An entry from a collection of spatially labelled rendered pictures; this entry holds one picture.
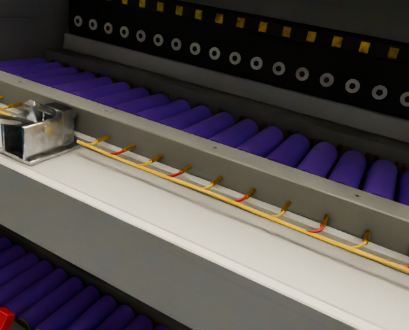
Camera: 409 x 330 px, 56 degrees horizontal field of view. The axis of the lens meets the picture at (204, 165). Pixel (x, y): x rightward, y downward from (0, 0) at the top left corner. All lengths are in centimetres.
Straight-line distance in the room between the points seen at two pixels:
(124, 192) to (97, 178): 2
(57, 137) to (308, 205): 16
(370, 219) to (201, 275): 9
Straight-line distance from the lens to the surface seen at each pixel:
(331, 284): 19
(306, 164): 25
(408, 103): 33
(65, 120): 26
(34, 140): 25
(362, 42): 33
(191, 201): 22
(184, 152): 23
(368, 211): 21
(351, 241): 21
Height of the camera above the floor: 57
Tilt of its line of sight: 6 degrees down
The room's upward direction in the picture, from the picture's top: 18 degrees clockwise
